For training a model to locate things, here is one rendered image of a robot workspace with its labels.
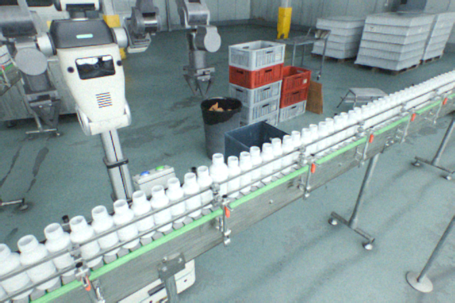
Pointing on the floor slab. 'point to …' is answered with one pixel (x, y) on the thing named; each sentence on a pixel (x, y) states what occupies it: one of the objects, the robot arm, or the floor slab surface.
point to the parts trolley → (305, 50)
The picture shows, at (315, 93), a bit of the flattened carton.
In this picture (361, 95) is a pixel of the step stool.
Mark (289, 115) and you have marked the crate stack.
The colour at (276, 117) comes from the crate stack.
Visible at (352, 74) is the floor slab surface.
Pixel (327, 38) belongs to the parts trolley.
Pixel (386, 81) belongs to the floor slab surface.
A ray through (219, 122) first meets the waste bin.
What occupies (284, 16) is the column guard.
